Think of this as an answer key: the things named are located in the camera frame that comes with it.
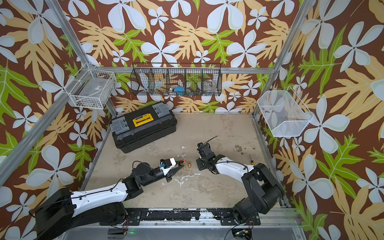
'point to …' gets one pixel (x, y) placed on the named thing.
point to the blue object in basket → (179, 90)
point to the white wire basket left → (94, 89)
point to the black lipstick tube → (182, 162)
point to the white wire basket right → (282, 113)
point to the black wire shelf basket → (176, 79)
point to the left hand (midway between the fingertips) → (182, 160)
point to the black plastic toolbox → (152, 122)
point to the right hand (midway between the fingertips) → (200, 160)
